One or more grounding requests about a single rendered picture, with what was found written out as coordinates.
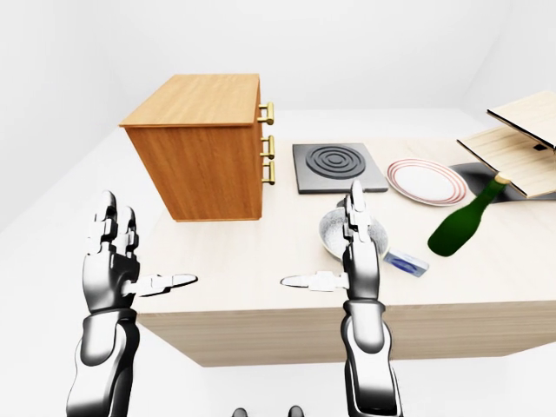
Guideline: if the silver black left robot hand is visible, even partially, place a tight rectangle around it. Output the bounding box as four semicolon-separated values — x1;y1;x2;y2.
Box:
81;190;199;314

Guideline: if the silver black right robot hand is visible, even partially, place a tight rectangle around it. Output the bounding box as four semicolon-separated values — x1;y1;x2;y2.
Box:
280;179;386;304

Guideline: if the grey patterned bowl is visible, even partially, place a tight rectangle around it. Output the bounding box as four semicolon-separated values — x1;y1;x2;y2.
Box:
318;207;391;261

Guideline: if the wooden cabinet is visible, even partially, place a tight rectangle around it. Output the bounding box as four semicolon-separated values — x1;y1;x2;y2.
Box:
119;73;264;222

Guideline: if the blue white small box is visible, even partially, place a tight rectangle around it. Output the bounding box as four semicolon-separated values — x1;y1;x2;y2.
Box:
383;248;430;277

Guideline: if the flat dark stove plate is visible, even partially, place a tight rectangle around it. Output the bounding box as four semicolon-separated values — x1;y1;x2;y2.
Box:
292;142;389;195

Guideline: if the green glass bottle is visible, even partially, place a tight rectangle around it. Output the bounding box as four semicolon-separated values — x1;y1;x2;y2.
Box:
427;172;513;258

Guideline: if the white plate with red rings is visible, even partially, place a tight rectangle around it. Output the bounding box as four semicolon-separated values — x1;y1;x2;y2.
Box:
386;158;469;207

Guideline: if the pale wooden slatted rack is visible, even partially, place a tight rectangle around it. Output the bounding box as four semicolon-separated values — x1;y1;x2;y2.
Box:
455;89;556;201

